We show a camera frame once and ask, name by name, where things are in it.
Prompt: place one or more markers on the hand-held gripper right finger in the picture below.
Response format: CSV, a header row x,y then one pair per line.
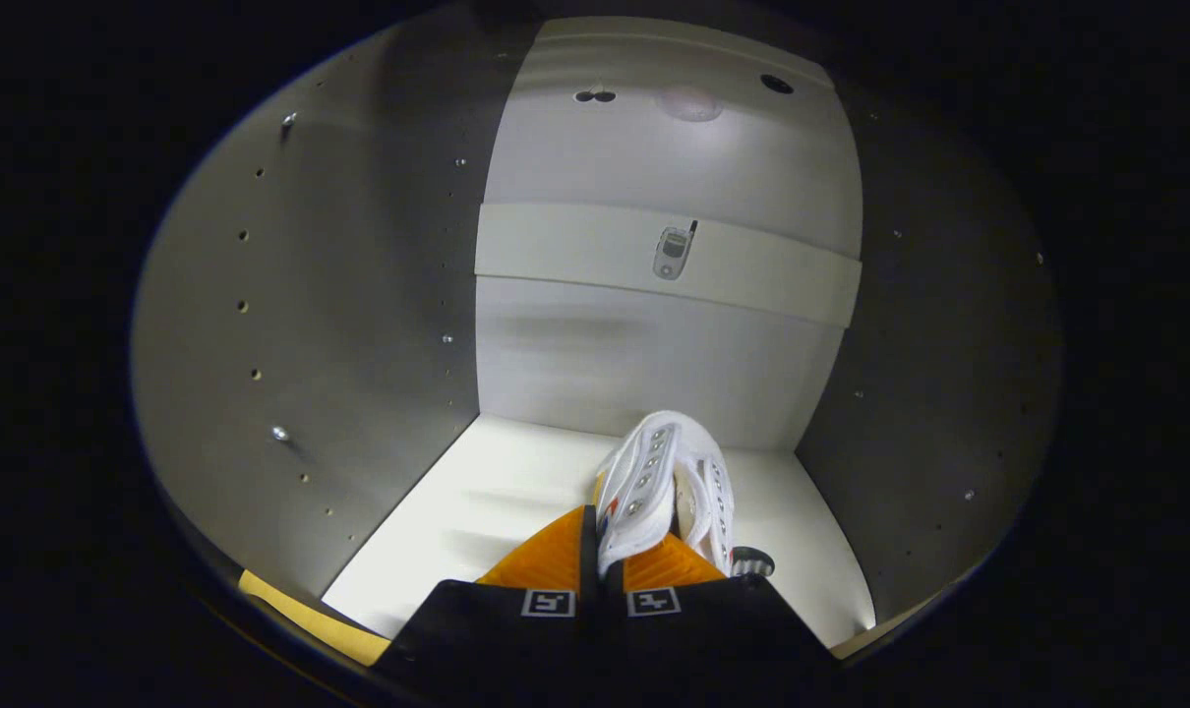
x,y
713,629

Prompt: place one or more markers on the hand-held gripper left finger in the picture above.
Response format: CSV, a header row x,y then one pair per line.
x,y
497,629

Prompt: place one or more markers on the white lace-up shoe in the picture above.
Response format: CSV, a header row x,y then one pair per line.
x,y
649,482

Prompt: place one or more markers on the grey shoe cabinet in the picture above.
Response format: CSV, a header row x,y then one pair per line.
x,y
359,295

